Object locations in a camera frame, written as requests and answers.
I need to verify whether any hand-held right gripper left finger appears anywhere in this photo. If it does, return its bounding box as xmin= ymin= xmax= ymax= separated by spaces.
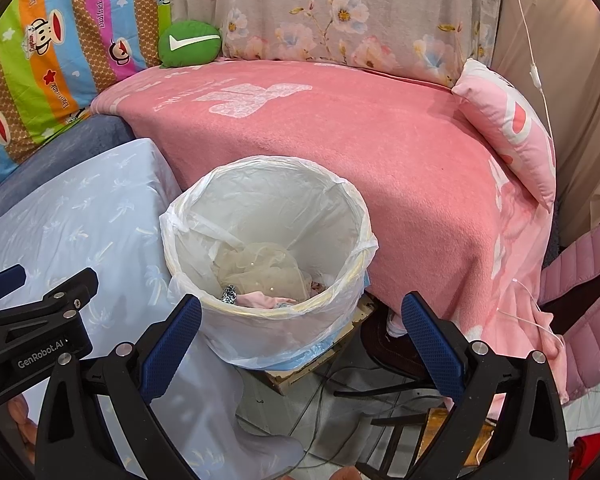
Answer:
xmin=34 ymin=294 xmax=203 ymax=480

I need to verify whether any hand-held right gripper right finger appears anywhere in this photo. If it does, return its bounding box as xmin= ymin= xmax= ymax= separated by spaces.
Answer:
xmin=400 ymin=291 xmax=570 ymax=480

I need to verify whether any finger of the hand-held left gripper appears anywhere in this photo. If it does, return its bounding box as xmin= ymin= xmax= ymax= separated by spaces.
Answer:
xmin=0 ymin=267 xmax=99 ymax=342
xmin=0 ymin=264 xmax=27 ymax=306

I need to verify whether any pale pink cloth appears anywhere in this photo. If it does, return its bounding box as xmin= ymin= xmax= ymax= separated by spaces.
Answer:
xmin=236 ymin=290 xmax=298 ymax=309

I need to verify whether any beige tulle mesh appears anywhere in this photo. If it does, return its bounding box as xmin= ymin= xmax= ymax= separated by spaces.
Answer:
xmin=215 ymin=242 xmax=313 ymax=301

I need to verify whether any white bin with plastic liner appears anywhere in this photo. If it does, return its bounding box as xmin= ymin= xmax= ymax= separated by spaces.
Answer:
xmin=159 ymin=156 xmax=380 ymax=368

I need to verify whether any person's left hand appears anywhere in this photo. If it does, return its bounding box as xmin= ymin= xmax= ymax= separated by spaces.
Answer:
xmin=7 ymin=395 xmax=37 ymax=456

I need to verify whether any black chair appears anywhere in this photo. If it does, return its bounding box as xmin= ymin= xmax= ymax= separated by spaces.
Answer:
xmin=332 ymin=305 xmax=456 ymax=480

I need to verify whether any brown wooden board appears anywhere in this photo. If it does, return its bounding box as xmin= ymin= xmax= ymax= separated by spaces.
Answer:
xmin=420 ymin=407 xmax=501 ymax=480

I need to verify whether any light blue tablecloth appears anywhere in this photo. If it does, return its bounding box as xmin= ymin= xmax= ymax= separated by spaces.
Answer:
xmin=0 ymin=139 xmax=306 ymax=476

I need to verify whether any wooden crate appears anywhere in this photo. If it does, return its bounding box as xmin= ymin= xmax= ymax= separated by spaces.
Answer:
xmin=262 ymin=292 xmax=376 ymax=396

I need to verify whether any blue-grey cushion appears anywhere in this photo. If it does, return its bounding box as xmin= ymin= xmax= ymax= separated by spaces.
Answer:
xmin=0 ymin=115 xmax=136 ymax=211

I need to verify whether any pink puffer jacket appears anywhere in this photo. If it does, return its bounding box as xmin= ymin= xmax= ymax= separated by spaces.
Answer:
xmin=537 ymin=220 xmax=600 ymax=406

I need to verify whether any pink blanket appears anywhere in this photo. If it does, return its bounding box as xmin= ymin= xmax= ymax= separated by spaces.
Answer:
xmin=90 ymin=57 xmax=566 ymax=441

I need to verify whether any red cloth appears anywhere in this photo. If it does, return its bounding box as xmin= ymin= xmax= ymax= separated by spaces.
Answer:
xmin=570 ymin=432 xmax=600 ymax=480

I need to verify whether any pink pillow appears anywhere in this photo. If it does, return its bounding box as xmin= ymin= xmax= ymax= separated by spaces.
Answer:
xmin=451 ymin=57 xmax=557 ymax=211

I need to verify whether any striped monkey print quilt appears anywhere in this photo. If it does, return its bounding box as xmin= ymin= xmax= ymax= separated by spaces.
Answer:
xmin=0 ymin=0 xmax=178 ymax=201

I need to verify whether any green cushion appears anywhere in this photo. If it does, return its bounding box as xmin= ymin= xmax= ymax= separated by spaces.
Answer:
xmin=158 ymin=20 xmax=223 ymax=68

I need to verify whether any beige curtain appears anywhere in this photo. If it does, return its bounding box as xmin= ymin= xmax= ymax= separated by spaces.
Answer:
xmin=492 ymin=0 xmax=600 ymax=261

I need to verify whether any grey floral quilt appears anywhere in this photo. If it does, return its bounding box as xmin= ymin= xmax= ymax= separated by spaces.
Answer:
xmin=167 ymin=0 xmax=503 ymax=88

